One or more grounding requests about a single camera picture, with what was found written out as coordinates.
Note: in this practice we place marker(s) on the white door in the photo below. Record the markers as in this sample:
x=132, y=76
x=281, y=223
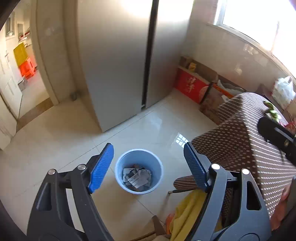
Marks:
x=11, y=97

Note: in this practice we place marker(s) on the red gift box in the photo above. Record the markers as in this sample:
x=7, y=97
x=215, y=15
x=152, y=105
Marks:
x=191, y=84

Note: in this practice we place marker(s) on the grey printed foil bag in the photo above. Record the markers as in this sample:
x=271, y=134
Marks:
x=137, y=179

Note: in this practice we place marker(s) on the white plastic shopping bag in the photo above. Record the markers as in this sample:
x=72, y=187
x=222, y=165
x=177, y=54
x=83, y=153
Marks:
x=283, y=92

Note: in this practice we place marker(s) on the silver double-door refrigerator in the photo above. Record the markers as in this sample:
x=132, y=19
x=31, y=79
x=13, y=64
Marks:
x=124, y=54

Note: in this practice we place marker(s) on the brown polka dot tablecloth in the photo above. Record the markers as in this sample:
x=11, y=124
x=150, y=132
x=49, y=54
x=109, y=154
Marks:
x=236, y=144

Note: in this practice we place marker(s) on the person's right hand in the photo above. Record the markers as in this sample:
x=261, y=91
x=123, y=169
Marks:
x=279, y=212

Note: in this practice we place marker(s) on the small yellow box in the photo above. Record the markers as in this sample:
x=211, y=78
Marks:
x=192, y=67

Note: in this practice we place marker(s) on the open cardboard box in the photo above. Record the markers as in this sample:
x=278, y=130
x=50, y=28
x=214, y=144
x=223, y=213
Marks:
x=218, y=93

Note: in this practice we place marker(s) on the white framed window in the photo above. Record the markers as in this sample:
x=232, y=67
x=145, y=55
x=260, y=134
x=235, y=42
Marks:
x=271, y=24

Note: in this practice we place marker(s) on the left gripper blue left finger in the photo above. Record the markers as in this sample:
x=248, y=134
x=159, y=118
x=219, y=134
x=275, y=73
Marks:
x=98, y=166

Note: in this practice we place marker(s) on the yellow cloth on chair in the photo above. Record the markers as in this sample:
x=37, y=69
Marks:
x=186, y=213

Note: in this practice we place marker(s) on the wooden chair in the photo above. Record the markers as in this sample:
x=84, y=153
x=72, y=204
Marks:
x=159, y=233

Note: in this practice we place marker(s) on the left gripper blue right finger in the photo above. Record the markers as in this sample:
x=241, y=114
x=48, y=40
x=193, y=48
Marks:
x=198, y=165

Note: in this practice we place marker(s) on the blue plastic trash bin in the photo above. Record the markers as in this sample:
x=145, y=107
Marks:
x=139, y=158

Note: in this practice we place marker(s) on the green wrapper bundle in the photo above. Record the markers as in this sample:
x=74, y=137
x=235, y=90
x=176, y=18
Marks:
x=271, y=111

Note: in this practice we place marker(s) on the orange plastic stool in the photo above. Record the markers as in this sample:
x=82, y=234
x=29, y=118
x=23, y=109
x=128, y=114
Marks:
x=27, y=69

